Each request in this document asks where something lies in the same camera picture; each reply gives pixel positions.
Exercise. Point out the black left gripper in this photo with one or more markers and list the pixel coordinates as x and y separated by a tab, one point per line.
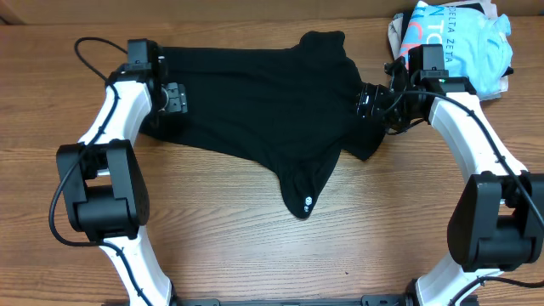
177	97

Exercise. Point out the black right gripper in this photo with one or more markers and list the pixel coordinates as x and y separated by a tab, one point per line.
376	110

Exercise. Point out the black t-shirt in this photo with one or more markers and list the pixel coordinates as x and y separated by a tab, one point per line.
291	110

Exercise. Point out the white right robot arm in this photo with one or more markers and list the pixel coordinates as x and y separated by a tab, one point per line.
497	224

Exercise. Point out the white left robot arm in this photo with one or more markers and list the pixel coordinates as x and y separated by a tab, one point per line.
102	200

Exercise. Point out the light blue printed t-shirt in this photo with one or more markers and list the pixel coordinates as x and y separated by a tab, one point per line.
463	42

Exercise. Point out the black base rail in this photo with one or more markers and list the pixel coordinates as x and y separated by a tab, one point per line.
297	302

